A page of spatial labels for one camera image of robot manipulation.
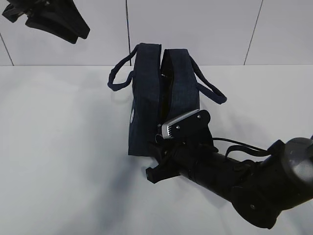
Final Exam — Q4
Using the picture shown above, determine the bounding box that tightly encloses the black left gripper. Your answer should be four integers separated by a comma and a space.
2, 0, 90, 44

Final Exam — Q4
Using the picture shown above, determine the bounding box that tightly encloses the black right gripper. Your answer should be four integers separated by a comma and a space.
145, 127, 218, 184

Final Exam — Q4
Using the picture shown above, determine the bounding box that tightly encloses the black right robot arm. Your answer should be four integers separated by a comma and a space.
146, 128, 313, 229

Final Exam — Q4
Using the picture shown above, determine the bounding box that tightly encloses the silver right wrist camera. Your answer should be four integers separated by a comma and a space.
161, 109, 211, 139

